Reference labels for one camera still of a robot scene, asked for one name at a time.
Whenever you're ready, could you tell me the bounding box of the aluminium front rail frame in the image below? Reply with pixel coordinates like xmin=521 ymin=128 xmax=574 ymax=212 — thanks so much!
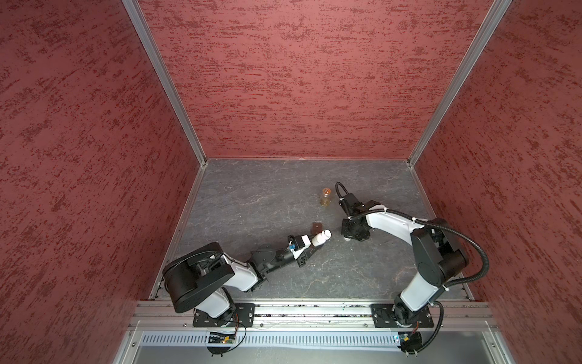
xmin=129 ymin=299 xmax=499 ymax=333

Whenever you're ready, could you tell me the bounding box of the aluminium corner post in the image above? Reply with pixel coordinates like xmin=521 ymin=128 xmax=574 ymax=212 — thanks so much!
xmin=122 ymin=0 xmax=208 ymax=168
xmin=408 ymin=0 xmax=512 ymax=170

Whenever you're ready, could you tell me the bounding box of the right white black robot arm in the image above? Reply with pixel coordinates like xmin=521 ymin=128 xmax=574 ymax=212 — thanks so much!
xmin=339 ymin=196 xmax=469 ymax=327

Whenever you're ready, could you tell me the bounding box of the brown pill organizer strip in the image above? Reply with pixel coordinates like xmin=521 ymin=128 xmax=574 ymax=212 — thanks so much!
xmin=311 ymin=222 xmax=324 ymax=235

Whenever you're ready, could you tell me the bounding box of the right aluminium corner post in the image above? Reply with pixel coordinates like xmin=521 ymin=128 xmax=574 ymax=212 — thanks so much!
xmin=408 ymin=0 xmax=512 ymax=170

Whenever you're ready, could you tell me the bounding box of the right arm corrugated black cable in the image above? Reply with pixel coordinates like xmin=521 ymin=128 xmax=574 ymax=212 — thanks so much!
xmin=335 ymin=181 xmax=490 ymax=288

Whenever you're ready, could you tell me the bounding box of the white pill bottle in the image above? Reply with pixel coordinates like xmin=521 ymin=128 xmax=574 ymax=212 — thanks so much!
xmin=311 ymin=230 xmax=332 ymax=247

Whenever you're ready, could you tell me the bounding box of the left aluminium corner post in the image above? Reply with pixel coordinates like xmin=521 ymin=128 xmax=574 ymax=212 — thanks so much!
xmin=122 ymin=0 xmax=208 ymax=168

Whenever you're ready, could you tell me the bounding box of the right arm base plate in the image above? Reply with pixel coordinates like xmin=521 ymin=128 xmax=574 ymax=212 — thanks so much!
xmin=371 ymin=303 xmax=434 ymax=329

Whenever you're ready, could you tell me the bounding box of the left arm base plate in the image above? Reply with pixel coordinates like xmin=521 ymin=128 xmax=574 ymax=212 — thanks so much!
xmin=192 ymin=303 xmax=256 ymax=329

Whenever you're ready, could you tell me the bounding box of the amber glass pill jar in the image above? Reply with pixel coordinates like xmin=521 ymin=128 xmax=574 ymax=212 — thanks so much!
xmin=320 ymin=187 xmax=333 ymax=206

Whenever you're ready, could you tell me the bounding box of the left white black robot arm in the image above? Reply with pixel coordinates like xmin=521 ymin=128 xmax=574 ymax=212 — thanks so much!
xmin=162 ymin=231 xmax=330 ymax=326

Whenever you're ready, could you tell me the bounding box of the white slotted cable duct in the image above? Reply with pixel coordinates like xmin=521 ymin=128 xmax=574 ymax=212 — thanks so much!
xmin=139 ymin=331 xmax=401 ymax=351

